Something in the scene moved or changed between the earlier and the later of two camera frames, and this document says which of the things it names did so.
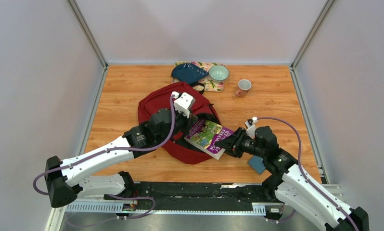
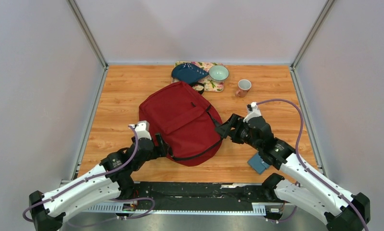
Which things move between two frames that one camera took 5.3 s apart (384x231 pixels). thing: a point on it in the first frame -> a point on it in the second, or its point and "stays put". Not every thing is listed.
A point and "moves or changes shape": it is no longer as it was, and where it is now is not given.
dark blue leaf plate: (187, 72) stays put
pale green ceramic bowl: (218, 72) stays put
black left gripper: (189, 122) -> (161, 150)
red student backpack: (189, 110) moves or changes shape
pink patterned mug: (244, 86) stays put
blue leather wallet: (256, 163) stays put
